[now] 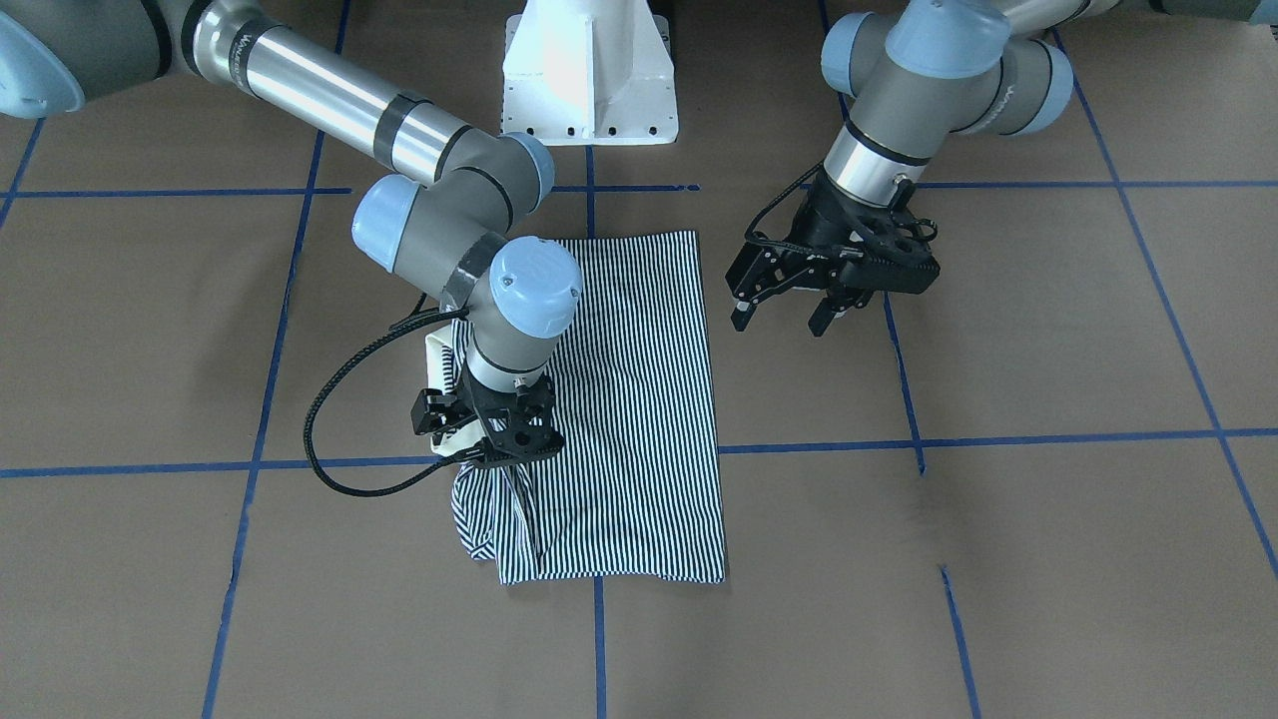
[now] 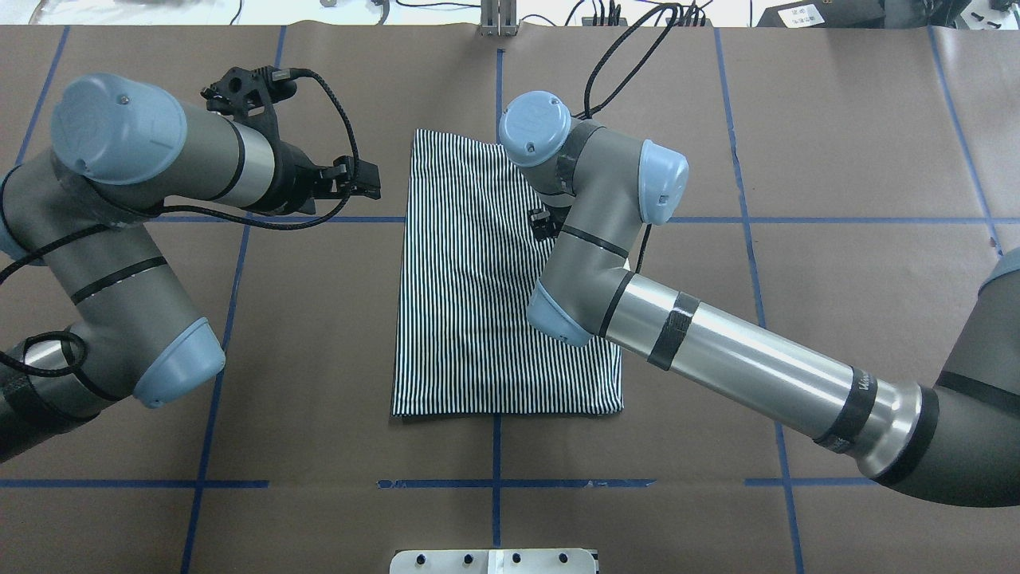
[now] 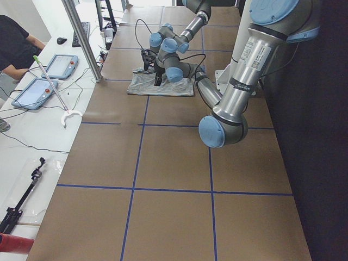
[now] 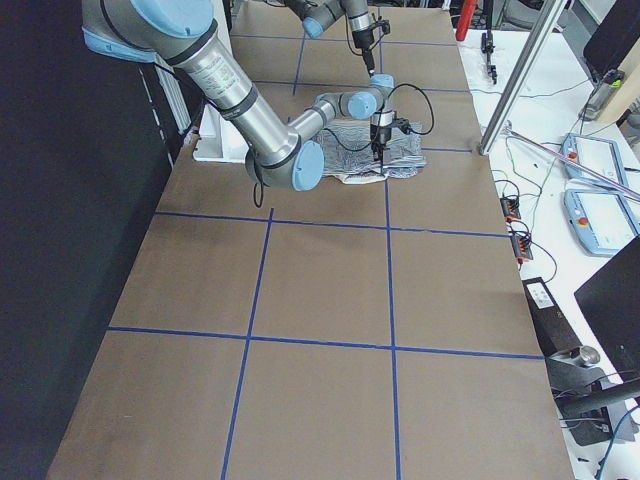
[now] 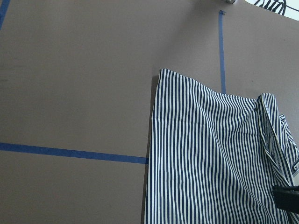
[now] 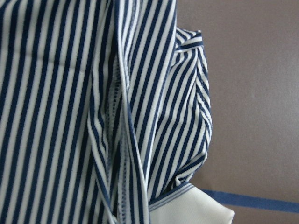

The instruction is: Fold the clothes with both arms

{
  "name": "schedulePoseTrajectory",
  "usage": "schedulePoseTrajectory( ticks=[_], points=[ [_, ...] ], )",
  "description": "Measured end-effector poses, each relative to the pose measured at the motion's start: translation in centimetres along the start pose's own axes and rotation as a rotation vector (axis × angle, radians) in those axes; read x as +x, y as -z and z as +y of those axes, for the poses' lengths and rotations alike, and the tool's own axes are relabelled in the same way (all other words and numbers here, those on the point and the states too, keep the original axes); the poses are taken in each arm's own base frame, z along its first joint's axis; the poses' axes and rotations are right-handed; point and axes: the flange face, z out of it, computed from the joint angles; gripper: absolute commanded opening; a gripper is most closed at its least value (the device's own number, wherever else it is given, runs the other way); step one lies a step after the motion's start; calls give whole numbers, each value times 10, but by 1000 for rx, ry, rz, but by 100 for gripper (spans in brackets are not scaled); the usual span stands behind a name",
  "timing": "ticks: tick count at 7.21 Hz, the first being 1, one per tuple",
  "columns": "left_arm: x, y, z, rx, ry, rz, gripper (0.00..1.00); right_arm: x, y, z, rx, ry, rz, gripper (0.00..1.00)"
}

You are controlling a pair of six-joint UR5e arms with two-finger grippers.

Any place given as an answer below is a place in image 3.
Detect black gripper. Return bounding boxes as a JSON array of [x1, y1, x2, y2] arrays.
[[154, 63, 165, 86]]

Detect navy white striped polo shirt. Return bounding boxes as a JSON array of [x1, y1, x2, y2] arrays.
[[127, 67, 194, 97]]

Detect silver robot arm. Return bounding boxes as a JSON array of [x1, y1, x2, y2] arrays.
[[149, 1, 322, 148], [149, 0, 212, 53]]

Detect black keyboard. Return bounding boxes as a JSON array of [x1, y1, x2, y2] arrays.
[[71, 21, 91, 48]]

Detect white reacher grabber stick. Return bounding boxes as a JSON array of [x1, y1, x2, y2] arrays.
[[33, 55, 83, 128]]

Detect upper blue teach pendant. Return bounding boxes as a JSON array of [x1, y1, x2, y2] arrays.
[[45, 54, 79, 80]]

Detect blue teach pendant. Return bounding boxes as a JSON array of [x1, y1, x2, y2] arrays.
[[45, 54, 79, 80], [11, 77, 54, 110]]

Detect black computer mouse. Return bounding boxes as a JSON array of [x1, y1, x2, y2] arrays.
[[57, 37, 67, 45]]

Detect lower blue teach pendant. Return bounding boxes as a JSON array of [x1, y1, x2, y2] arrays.
[[11, 77, 54, 110]]

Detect person in black shirt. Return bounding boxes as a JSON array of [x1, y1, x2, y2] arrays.
[[1, 15, 45, 80]]

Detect black tripod stand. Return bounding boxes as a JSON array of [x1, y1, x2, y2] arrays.
[[1, 157, 46, 234]]

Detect red cylinder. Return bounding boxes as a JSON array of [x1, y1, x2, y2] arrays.
[[0, 233, 34, 254]]

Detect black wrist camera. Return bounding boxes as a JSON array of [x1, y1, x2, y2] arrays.
[[141, 49, 157, 71]]

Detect black camera cable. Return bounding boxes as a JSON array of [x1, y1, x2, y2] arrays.
[[135, 18, 153, 51], [179, 53, 207, 82]]

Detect aluminium frame post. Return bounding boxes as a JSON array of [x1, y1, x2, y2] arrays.
[[62, 0, 102, 83]]

